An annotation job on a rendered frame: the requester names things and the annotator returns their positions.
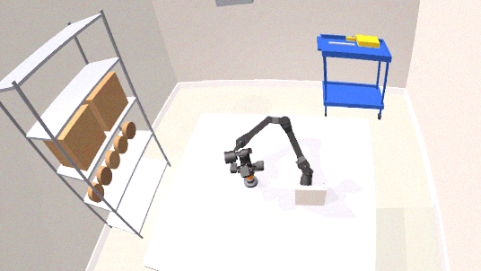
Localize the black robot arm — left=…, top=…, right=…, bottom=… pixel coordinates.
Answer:
left=223, top=116, right=314, bottom=186

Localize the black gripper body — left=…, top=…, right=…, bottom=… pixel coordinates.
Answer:
left=230, top=160, right=265, bottom=173

